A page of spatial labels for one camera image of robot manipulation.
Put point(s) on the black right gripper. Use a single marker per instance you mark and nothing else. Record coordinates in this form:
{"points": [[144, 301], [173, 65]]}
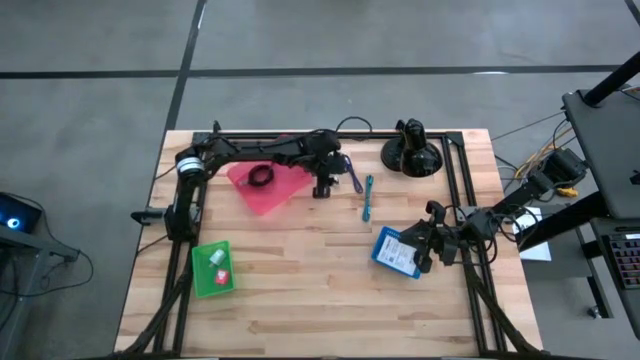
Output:
{"points": [[435, 240]]}

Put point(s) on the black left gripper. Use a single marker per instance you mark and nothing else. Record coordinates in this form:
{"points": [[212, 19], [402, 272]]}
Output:
{"points": [[327, 165]]}

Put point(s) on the pale USB wall charger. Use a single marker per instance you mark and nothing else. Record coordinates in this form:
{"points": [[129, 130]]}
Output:
{"points": [[217, 257]]}

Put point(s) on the small red adapter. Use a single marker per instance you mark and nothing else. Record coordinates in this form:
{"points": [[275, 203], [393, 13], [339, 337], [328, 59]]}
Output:
{"points": [[222, 277]]}

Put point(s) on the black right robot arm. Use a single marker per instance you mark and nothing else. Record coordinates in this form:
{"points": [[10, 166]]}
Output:
{"points": [[520, 195]]}

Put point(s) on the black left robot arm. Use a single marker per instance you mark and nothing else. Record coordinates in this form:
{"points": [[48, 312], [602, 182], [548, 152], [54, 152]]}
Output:
{"points": [[250, 149]]}

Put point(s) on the blue plastic bin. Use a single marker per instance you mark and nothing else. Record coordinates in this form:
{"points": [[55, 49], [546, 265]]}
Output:
{"points": [[385, 232]]}

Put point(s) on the pink plastic bin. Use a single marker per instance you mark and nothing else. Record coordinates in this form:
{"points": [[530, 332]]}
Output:
{"points": [[280, 195]]}

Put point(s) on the green plastic bin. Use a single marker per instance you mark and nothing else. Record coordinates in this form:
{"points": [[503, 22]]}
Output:
{"points": [[205, 285]]}

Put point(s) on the white paper sheet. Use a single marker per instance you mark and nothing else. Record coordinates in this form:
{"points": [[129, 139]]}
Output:
{"points": [[537, 250]]}

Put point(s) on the grey caster wheel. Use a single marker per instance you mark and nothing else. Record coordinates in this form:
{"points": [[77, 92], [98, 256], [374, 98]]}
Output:
{"points": [[594, 313]]}

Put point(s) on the grey desk top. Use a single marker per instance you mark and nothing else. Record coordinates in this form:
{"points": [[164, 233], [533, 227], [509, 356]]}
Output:
{"points": [[605, 150]]}

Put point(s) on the black keyboard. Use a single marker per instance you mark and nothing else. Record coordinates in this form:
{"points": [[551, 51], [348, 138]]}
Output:
{"points": [[627, 260]]}

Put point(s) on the black pole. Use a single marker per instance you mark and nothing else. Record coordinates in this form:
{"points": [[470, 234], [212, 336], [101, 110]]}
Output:
{"points": [[612, 80]]}

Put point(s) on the black equipment stand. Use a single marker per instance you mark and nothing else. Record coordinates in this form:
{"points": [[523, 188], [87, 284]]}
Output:
{"points": [[30, 245]]}

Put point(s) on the black device with blue light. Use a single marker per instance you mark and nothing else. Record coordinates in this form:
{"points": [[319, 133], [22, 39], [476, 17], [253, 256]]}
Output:
{"points": [[20, 212]]}

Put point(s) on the black aluminium table frame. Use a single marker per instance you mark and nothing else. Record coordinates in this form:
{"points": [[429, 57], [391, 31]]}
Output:
{"points": [[400, 135]]}

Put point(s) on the black desk leg frame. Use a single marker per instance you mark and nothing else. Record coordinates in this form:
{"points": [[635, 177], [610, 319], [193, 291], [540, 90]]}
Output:
{"points": [[560, 225]]}

